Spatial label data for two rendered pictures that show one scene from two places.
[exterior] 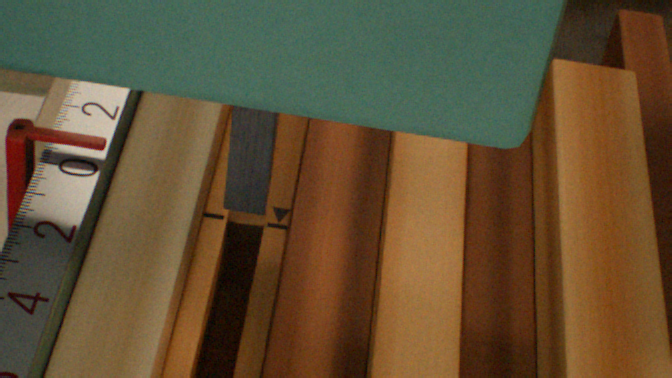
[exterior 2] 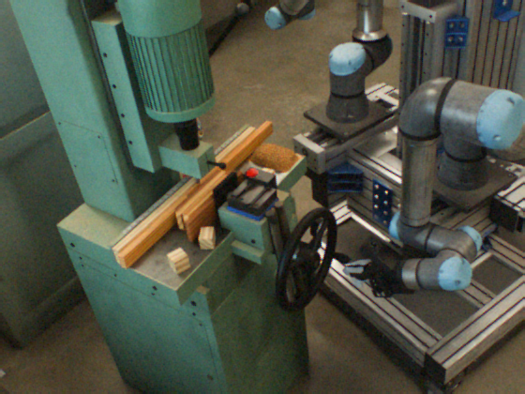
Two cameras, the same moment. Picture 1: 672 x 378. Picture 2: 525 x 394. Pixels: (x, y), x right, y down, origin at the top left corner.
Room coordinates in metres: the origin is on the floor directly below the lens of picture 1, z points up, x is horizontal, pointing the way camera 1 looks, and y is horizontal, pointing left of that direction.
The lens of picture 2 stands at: (-0.71, -0.95, 1.95)
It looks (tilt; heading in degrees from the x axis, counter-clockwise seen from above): 39 degrees down; 39
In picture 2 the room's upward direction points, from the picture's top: 7 degrees counter-clockwise
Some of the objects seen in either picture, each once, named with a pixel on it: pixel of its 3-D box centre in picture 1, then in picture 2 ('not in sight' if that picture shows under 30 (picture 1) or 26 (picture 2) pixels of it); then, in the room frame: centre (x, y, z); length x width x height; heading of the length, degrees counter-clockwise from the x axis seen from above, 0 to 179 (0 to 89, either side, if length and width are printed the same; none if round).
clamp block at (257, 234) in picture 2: not in sight; (256, 214); (0.21, -0.18, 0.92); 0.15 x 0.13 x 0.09; 0
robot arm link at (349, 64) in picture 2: not in sight; (348, 68); (0.90, -0.08, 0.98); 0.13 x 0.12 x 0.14; 175
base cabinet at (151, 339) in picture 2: not in sight; (200, 308); (0.22, 0.14, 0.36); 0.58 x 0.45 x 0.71; 90
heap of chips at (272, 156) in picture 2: not in sight; (274, 153); (0.46, -0.07, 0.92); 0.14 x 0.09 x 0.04; 90
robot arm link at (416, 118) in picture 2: not in sight; (417, 167); (0.40, -0.53, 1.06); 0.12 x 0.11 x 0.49; 177
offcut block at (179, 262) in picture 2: not in sight; (178, 261); (-0.02, -0.11, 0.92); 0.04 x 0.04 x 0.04; 69
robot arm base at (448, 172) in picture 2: not in sight; (464, 160); (0.73, -0.55, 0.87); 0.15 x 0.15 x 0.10
